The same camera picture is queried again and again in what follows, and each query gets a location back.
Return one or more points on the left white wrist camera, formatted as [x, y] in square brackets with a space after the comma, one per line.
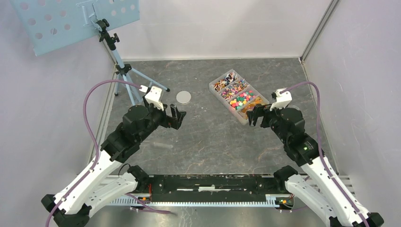
[154, 96]

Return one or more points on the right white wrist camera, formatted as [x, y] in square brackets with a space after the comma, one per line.
[282, 98]

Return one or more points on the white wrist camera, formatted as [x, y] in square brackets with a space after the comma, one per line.
[282, 98]
[154, 96]

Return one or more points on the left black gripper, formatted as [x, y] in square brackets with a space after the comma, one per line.
[178, 115]

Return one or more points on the silver round jar lid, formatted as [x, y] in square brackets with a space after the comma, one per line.
[183, 97]

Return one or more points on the clear compartment candy box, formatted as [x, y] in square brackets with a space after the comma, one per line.
[236, 94]

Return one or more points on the clear plastic scoop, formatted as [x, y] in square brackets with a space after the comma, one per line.
[162, 145]

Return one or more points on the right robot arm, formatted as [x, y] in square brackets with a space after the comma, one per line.
[332, 202]

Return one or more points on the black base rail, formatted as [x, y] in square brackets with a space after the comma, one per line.
[218, 190]

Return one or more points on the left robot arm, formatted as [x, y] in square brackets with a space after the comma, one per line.
[81, 199]

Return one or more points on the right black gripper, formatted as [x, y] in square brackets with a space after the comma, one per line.
[259, 110]

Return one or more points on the light blue music stand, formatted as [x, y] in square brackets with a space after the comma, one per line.
[54, 24]

